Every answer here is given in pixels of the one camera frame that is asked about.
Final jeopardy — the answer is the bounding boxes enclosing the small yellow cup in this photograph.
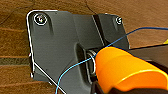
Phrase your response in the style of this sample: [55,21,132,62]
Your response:
[93,46,168,94]

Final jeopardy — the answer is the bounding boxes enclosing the yellow perforated colander bowl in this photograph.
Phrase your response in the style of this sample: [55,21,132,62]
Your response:
[161,38,168,46]

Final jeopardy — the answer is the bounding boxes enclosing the dark robot torso link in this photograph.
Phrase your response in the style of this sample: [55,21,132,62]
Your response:
[127,44,168,63]

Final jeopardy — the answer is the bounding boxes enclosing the thin blue cable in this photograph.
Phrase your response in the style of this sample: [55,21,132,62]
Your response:
[54,26,168,94]

